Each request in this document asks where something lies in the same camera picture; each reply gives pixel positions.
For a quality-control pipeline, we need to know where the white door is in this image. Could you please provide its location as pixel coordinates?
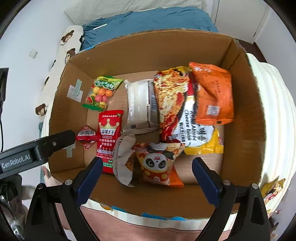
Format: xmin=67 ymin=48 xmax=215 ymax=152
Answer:
xmin=213 ymin=0 xmax=271 ymax=44

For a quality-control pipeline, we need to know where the plain orange snack packet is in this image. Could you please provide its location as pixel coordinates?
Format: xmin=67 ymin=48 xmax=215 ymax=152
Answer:
xmin=188 ymin=62 xmax=234 ymax=126

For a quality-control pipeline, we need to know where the grey headboard cushion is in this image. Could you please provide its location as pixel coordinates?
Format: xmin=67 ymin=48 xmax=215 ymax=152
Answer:
xmin=63 ymin=0 xmax=204 ymax=25

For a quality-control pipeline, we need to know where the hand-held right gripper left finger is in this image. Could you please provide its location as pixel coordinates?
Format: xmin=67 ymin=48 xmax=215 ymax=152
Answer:
xmin=24 ymin=157 xmax=103 ymax=241

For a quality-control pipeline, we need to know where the cardboard box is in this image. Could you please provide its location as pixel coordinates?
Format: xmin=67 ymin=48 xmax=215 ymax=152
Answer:
xmin=47 ymin=29 xmax=269 ymax=218

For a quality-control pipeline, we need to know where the yellow instant noodle packet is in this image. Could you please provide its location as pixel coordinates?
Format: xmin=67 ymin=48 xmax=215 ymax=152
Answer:
xmin=154 ymin=67 xmax=225 ymax=155

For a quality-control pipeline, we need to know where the small red snack packet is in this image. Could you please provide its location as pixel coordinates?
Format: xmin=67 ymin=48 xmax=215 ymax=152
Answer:
xmin=76 ymin=125 xmax=97 ymax=151

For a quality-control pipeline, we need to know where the orange panda snack packet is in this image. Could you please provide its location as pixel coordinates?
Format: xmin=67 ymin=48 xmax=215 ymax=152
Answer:
xmin=134 ymin=142 xmax=185 ymax=188

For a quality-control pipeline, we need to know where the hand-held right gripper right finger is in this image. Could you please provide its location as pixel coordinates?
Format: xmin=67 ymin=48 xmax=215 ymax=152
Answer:
xmin=191 ymin=157 xmax=271 ymax=241

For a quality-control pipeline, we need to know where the white snack packet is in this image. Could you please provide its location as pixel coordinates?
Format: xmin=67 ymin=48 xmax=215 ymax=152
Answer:
xmin=124 ymin=79 xmax=160 ymax=135

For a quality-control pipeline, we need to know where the clear snack packet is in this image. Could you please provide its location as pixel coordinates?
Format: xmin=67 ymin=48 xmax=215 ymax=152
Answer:
xmin=112 ymin=134 xmax=137 ymax=187

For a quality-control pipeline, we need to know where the bear-print long pillow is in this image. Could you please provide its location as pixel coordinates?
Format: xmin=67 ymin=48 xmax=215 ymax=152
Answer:
xmin=35 ymin=25 xmax=84 ymax=121

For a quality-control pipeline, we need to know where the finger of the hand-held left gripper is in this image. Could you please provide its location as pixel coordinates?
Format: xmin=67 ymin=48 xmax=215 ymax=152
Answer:
xmin=35 ymin=130 xmax=77 ymax=161

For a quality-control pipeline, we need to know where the green candy ball packet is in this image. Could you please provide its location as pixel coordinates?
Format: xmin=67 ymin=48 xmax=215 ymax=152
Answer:
xmin=81 ymin=76 xmax=123 ymax=112

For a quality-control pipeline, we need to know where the yellow panda snack packet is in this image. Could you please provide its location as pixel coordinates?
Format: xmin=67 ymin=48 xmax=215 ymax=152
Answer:
xmin=260 ymin=177 xmax=287 ymax=205

